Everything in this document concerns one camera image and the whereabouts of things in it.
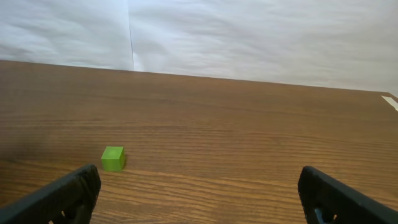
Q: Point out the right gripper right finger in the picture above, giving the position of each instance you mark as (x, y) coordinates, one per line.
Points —
(335, 199)

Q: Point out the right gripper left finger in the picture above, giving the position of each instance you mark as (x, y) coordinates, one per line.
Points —
(62, 196)

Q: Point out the green cube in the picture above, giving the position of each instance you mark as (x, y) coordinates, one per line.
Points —
(112, 159)

